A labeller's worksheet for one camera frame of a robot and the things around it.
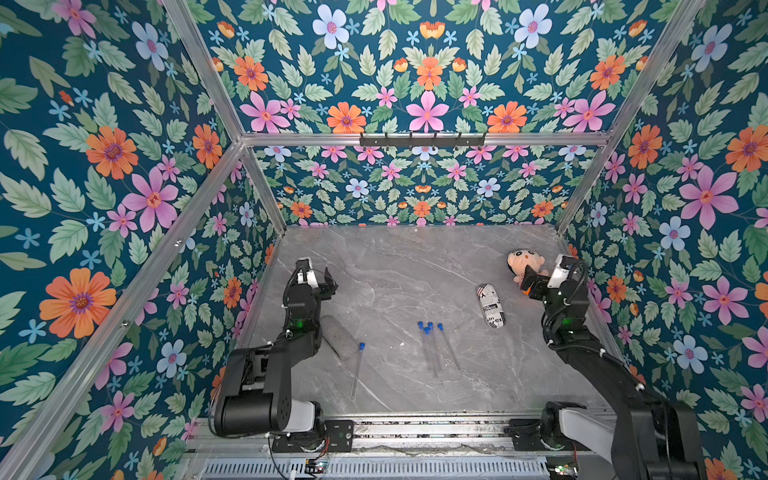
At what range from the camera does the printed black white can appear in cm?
92

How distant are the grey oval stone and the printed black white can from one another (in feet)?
1.40

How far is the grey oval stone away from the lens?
0.87m
